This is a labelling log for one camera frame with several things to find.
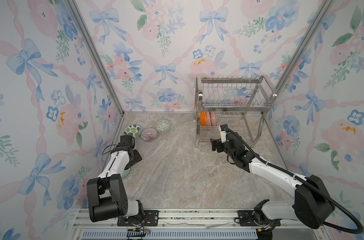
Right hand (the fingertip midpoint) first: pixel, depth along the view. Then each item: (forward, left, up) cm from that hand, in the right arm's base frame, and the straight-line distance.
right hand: (218, 136), depth 86 cm
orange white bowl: (+16, +7, -5) cm, 18 cm away
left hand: (-10, +50, -10) cm, 52 cm away
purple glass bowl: (+11, +45, -13) cm, 48 cm away
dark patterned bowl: (+17, 0, -5) cm, 17 cm away
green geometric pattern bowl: (+20, +36, -14) cm, 43 cm away
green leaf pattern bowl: (+15, +57, -13) cm, 60 cm away
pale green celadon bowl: (-19, +52, -9) cm, 56 cm away
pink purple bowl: (+18, +4, -4) cm, 19 cm away
